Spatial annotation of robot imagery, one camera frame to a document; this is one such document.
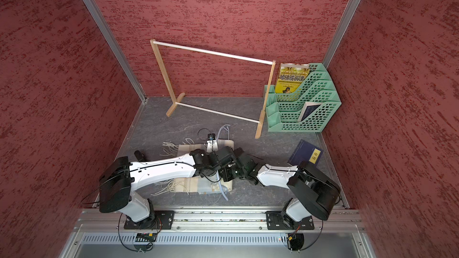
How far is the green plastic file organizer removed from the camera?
3.00ft

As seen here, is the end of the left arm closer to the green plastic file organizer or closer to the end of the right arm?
the end of the right arm

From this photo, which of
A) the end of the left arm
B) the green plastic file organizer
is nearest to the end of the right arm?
the end of the left arm
